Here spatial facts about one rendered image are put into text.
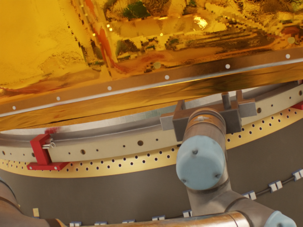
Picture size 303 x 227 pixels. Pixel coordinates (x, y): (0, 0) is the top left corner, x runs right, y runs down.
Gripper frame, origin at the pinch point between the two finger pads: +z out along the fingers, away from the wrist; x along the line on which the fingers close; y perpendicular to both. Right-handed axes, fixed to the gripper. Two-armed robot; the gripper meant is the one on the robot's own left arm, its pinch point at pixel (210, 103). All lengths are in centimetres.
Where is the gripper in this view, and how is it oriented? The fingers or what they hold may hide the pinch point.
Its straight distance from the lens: 91.4
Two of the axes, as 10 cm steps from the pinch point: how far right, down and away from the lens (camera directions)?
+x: -9.6, 1.6, 2.5
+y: -2.3, -9.3, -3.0
